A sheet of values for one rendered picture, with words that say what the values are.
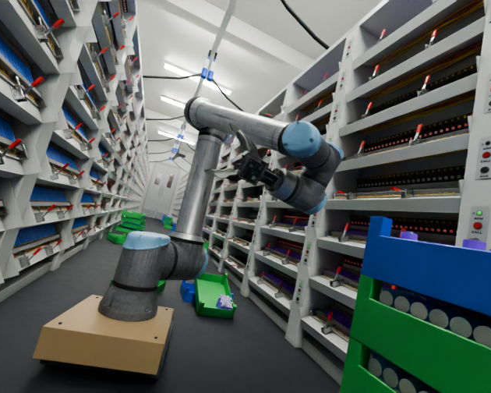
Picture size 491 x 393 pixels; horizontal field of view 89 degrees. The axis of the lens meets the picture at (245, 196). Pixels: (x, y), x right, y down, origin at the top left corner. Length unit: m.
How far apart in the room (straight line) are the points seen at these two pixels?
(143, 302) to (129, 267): 0.12
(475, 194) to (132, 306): 1.06
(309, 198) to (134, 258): 0.60
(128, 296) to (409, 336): 0.79
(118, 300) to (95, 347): 0.15
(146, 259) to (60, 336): 0.28
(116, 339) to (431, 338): 0.72
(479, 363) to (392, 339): 0.08
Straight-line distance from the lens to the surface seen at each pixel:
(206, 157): 1.08
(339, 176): 1.41
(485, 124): 1.00
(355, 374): 0.39
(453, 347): 0.33
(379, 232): 0.37
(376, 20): 1.78
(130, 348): 0.84
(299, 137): 0.66
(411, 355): 0.35
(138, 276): 0.93
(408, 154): 1.10
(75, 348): 0.88
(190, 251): 1.02
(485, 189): 0.92
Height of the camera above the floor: 0.51
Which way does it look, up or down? 7 degrees up
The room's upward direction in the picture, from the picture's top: 13 degrees clockwise
